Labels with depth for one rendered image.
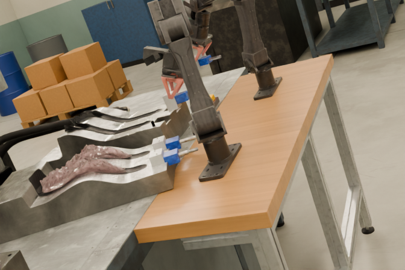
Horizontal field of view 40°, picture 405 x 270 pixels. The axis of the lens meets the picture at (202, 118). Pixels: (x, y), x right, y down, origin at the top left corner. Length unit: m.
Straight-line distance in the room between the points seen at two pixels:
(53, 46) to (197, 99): 7.34
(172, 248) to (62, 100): 5.23
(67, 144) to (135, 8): 6.98
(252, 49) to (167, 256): 0.80
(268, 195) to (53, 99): 5.67
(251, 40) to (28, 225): 0.97
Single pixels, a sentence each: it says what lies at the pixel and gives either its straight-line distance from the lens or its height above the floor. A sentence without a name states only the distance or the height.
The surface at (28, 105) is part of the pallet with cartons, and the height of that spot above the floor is 0.32.
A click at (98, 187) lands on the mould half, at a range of 1.47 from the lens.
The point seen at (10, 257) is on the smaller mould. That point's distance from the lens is 1.30.
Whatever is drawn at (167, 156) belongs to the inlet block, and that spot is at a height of 0.87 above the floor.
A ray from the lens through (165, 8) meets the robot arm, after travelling 1.54.
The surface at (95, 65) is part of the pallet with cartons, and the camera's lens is 6.74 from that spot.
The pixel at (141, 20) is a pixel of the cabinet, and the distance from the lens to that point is 8.77.
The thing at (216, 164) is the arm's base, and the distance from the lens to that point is 1.47.
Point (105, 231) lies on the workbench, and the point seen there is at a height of 0.80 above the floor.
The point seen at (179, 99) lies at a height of 0.93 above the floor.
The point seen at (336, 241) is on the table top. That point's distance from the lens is 1.89.
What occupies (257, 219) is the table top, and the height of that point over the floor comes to 0.78.
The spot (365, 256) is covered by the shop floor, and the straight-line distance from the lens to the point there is 2.40.
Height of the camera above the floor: 1.34
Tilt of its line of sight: 16 degrees down
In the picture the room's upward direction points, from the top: 20 degrees counter-clockwise
